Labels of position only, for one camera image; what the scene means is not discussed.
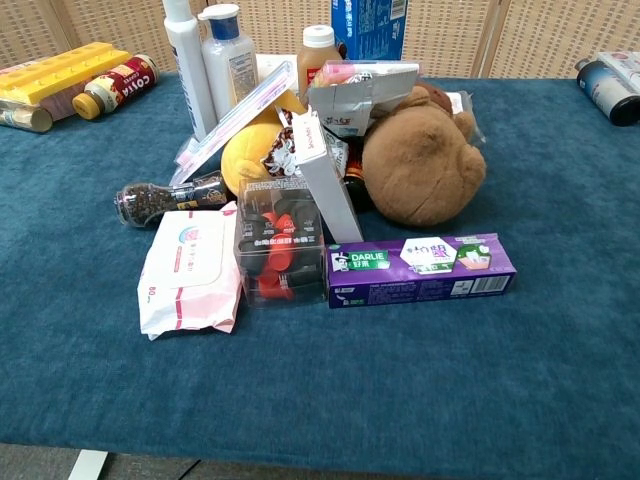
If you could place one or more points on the red item blister pack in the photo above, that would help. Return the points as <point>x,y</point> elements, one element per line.
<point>280,245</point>

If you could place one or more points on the white rectangular carton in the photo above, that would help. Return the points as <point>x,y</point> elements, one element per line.
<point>327,190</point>

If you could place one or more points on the dark glass bottle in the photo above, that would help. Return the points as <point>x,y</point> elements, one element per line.
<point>356,187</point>

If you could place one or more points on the purple toothpaste box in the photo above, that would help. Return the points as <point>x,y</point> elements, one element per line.
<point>420,275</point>

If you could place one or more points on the brown drink bottle white cap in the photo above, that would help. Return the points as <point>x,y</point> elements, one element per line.
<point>317,52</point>

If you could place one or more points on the translucent grey pump bottle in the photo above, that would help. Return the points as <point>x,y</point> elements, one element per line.
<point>232,65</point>

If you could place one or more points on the tall white bottle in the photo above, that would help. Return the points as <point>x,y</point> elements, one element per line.
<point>187,70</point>

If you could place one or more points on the blue carton box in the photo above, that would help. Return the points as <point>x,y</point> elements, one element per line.
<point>370,30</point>

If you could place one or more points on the red snack jar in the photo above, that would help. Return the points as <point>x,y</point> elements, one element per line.
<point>122,85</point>

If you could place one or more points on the white red toothpaste box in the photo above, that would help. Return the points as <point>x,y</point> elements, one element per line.
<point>622,62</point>

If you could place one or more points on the brown coffee candy bag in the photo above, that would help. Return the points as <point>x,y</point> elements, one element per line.
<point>282,147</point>

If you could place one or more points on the yellow plush toy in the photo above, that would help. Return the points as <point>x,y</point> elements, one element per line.
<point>247,150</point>

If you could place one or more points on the brown plush toy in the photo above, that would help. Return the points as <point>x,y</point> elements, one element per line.
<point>420,165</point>

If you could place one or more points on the pink wet wipes pack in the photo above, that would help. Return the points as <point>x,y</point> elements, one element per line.
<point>187,270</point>

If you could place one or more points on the blue table cloth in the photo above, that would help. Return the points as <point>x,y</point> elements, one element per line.
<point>320,380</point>

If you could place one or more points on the silver snack bag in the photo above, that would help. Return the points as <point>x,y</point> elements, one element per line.
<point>355,100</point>

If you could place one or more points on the toothbrush blister pack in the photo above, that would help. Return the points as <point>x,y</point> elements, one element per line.
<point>235,117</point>

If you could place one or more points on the glass pepper grinder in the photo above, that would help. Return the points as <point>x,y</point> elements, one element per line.
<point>155,200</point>

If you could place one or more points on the white tissue pack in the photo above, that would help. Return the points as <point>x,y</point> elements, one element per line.
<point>272,70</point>

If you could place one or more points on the pink pen pack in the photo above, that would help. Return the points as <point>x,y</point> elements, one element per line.
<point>365,69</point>

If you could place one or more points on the wrapped cake snack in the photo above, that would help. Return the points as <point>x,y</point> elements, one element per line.
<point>467,112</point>

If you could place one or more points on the wicker folding screen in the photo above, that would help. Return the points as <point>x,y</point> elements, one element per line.
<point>540,35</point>

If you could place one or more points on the yellow plastic tray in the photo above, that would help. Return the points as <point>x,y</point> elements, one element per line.
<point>60,67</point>

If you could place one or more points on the biscuit sticks pack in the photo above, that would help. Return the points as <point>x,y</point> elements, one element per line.
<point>25,117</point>

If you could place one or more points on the dark blue spray can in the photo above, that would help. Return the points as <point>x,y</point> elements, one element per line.
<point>607,92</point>

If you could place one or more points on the white bar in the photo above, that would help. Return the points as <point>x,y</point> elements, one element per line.
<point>87,465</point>

